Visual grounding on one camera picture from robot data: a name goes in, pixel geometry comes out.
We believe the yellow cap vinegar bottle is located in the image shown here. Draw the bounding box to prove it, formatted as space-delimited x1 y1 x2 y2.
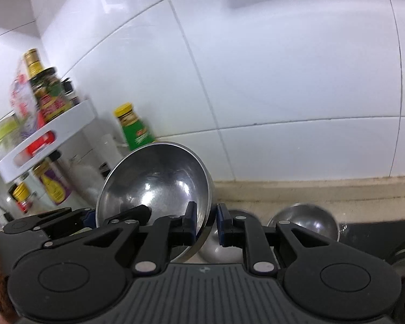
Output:
8 181 35 214

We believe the white two-tier spice rack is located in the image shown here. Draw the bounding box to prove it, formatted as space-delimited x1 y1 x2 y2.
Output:
0 97 125 210

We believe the green lid glass jar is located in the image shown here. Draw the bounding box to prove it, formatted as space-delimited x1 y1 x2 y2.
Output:
0 116 21 157

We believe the red printed spice packet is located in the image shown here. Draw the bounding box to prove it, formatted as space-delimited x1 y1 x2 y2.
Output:
9 57 46 134

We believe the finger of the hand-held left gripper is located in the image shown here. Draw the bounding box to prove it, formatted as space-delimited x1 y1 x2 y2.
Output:
3 206 98 244

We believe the green label sauce bottle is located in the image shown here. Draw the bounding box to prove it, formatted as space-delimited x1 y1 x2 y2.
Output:
113 103 156 152

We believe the purple label sauce bottle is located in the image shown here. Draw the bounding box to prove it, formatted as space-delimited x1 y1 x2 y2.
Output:
31 160 74 207

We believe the stainless steel bowl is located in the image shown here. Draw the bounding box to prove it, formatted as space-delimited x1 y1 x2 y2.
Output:
95 141 215 264
266 203 340 244
198 209 275 264

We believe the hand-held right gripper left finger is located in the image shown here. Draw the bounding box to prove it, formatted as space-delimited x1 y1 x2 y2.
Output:
15 202 198 275

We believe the red label dark jar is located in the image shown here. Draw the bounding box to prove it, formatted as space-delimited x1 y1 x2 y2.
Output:
29 67 74 124

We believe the gold cap bottle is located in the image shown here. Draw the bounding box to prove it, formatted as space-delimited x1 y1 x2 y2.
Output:
23 49 44 79

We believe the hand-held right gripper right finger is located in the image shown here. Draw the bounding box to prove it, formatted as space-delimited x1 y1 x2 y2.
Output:
217 204 382 276

